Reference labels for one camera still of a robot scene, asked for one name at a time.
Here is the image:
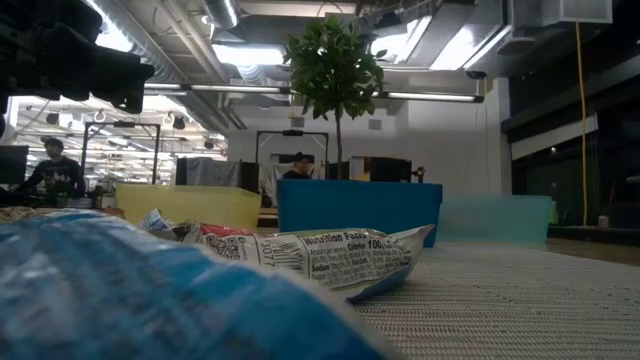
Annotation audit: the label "grey covered equipment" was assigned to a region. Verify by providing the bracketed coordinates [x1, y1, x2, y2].
[174, 156, 242, 189]

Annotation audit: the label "blue plastic bin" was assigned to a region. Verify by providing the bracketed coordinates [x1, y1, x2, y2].
[276, 178, 444, 249]

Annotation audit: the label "bright blue granola bar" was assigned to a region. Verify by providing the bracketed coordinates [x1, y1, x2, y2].
[0, 207, 397, 360]

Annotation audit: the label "yellow translucent plastic bin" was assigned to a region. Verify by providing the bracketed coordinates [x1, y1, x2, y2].
[115, 183, 262, 232]

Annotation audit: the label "teal translucent plastic bin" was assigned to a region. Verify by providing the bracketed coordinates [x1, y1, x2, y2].
[437, 194, 554, 246]

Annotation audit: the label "red green granola bar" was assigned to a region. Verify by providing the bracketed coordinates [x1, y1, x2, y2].
[172, 222, 436, 305]

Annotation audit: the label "long ceiling light strip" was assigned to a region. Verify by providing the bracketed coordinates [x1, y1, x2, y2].
[372, 90, 485, 104]
[142, 82, 294, 96]

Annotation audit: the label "potted green plant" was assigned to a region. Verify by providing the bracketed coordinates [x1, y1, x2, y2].
[282, 14, 389, 181]

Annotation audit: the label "black monitor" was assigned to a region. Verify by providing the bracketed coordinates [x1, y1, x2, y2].
[0, 144, 30, 186]

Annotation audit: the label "black cabinet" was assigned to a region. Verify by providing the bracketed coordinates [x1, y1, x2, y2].
[348, 155, 414, 184]

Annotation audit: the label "person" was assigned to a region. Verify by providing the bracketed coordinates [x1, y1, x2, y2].
[281, 151, 317, 181]
[13, 137, 87, 207]

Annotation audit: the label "blue white granola bar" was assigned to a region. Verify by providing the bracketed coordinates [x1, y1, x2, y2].
[139, 208, 174, 232]

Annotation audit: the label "yellow extension cable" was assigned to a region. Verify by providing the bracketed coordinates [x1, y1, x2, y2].
[573, 20, 589, 227]

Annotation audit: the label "silver round air duct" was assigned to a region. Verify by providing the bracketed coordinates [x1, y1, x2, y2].
[201, 0, 242, 30]

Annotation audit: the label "black frame rig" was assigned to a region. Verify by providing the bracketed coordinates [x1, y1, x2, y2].
[81, 120, 162, 187]
[254, 128, 331, 180]

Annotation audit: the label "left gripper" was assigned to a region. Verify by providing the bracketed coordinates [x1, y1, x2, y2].
[0, 0, 157, 114]

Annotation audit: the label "grey woven mat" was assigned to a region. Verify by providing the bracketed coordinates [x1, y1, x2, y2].
[349, 242, 640, 360]

